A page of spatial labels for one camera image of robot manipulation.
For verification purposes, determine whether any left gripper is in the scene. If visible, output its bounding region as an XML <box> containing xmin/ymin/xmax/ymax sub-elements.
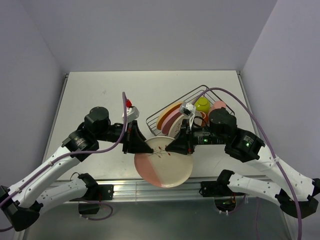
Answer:
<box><xmin>95</xmin><ymin>119</ymin><xmax>153</xmax><ymax>153</ymax></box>

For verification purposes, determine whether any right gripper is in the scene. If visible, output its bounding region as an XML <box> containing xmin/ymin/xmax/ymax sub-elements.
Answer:
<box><xmin>164</xmin><ymin>118</ymin><xmax>227</xmax><ymax>155</ymax></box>

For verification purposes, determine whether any cream yellow floral plate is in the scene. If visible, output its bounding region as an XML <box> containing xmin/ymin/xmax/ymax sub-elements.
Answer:
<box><xmin>167</xmin><ymin>114</ymin><xmax>189</xmax><ymax>138</ymax></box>

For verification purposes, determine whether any pink plastic plate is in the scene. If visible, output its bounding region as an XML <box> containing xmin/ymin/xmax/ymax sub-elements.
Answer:
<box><xmin>161</xmin><ymin>108</ymin><xmax>181</xmax><ymax>135</ymax></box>

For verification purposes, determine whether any cream pink floral plate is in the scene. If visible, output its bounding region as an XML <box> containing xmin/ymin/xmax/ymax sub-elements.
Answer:
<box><xmin>134</xmin><ymin>136</ymin><xmax>194</xmax><ymax>188</ymax></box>

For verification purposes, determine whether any yellow plastic plate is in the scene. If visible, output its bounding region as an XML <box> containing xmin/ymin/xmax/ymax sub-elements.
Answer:
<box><xmin>156</xmin><ymin>101</ymin><xmax>183</xmax><ymax>130</ymax></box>

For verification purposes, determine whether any lime green bowl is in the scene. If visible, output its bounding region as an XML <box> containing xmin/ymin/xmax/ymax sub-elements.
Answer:
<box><xmin>195</xmin><ymin>97</ymin><xmax>211</xmax><ymax>114</ymax></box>

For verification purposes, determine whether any salmon pink cup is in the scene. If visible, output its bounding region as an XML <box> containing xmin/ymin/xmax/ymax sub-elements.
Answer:
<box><xmin>211</xmin><ymin>100</ymin><xmax>227</xmax><ymax>110</ymax></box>

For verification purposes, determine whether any orange black mug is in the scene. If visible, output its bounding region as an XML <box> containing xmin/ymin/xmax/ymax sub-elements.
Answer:
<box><xmin>199</xmin><ymin>111</ymin><xmax>208</xmax><ymax>122</ymax></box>

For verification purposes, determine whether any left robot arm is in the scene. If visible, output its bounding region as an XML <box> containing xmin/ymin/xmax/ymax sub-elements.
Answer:
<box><xmin>0</xmin><ymin>106</ymin><xmax>153</xmax><ymax>232</ymax></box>

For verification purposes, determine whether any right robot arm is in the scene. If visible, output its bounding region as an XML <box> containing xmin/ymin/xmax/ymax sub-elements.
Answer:
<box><xmin>165</xmin><ymin>107</ymin><xmax>320</xmax><ymax>218</ymax></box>

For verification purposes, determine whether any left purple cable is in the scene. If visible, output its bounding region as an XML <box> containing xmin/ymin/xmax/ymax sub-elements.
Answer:
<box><xmin>0</xmin><ymin>91</ymin><xmax>131</xmax><ymax>232</ymax></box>

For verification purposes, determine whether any purple cable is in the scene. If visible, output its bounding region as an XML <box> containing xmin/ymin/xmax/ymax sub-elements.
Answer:
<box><xmin>194</xmin><ymin>87</ymin><xmax>303</xmax><ymax>240</ymax></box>
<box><xmin>0</xmin><ymin>91</ymin><xmax>131</xmax><ymax>232</ymax></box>

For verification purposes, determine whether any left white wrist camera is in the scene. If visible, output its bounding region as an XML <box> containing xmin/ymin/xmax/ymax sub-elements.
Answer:
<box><xmin>122</xmin><ymin>99</ymin><xmax>140</xmax><ymax>123</ymax></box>

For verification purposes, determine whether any aluminium mounting rail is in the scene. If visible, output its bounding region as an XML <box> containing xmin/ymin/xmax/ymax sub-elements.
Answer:
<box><xmin>49</xmin><ymin>176</ymin><xmax>251</xmax><ymax>205</ymax></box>

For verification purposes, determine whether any dark wire dish rack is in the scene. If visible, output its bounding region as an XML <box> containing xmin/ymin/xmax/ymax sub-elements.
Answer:
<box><xmin>145</xmin><ymin>85</ymin><xmax>235</xmax><ymax>138</ymax></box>

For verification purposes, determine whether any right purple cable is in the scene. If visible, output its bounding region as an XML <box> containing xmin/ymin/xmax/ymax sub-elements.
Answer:
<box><xmin>194</xmin><ymin>87</ymin><xmax>303</xmax><ymax>240</ymax></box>

